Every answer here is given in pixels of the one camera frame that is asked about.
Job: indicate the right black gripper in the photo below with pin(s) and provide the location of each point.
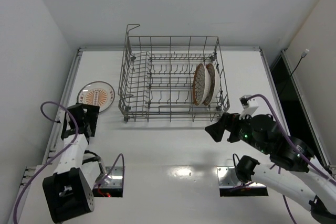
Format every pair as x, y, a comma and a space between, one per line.
228, 126

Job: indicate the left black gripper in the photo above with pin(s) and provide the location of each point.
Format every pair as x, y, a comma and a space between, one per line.
79, 131

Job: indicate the white plate red characters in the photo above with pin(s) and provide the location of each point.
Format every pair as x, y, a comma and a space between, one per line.
98, 93

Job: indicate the floral plate brown rim front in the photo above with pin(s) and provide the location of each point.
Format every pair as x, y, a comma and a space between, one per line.
201, 84

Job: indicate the floral plate brown rim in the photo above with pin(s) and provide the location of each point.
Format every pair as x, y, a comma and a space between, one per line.
201, 84
214, 85

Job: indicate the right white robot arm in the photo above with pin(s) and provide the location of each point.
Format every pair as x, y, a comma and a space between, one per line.
314, 192

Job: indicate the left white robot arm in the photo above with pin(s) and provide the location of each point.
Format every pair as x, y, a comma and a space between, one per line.
68, 191

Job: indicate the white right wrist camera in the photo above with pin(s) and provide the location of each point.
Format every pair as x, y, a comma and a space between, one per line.
249, 104

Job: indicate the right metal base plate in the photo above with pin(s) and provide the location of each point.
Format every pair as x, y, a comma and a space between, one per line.
227, 179

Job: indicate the metal base plate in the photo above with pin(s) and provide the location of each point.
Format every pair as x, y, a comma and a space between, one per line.
227, 179
114, 180

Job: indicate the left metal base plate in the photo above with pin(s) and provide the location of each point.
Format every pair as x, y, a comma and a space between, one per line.
114, 180

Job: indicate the grey wire dish rack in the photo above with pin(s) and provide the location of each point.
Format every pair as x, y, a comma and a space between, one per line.
156, 77

